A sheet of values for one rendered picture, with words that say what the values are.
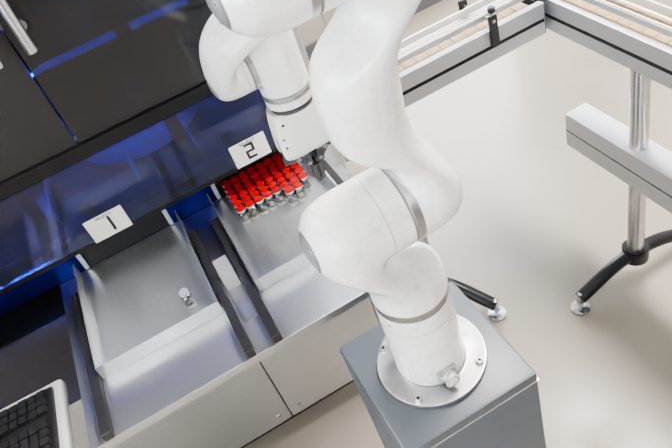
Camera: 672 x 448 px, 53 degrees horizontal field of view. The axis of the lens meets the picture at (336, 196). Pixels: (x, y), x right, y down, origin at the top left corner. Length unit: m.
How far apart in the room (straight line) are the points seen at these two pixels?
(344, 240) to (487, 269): 1.61
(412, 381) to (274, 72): 0.55
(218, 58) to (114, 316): 0.71
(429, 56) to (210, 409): 1.13
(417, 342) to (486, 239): 1.51
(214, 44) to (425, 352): 0.56
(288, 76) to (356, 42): 0.39
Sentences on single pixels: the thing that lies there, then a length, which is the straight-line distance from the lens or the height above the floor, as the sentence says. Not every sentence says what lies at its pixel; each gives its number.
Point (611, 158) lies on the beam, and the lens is 2.05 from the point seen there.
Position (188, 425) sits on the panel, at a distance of 2.00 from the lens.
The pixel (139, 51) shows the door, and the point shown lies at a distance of 1.35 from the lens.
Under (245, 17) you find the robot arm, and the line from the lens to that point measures 0.61.
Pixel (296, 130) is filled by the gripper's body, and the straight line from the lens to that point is 1.14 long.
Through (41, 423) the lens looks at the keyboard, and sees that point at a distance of 1.51.
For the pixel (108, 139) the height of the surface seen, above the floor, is 1.20.
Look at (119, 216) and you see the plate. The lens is 1.49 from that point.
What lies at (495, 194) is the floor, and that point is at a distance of 2.69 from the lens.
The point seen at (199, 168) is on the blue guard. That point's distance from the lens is 1.47.
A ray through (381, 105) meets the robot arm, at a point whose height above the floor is 1.44.
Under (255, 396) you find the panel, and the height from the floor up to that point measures 0.27.
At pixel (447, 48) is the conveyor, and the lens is 1.79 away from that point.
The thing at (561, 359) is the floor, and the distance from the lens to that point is 2.20.
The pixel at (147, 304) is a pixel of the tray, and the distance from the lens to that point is 1.48.
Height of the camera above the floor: 1.84
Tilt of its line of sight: 40 degrees down
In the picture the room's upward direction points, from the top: 20 degrees counter-clockwise
